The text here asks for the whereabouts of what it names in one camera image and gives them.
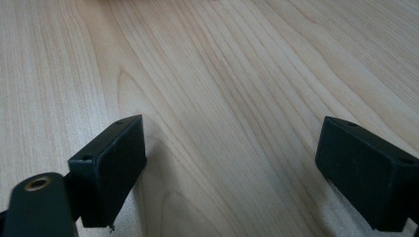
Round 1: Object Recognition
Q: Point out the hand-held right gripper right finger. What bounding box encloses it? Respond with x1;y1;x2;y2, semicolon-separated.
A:
314;116;419;233

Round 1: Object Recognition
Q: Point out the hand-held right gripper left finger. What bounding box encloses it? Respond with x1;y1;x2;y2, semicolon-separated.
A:
67;114;148;233

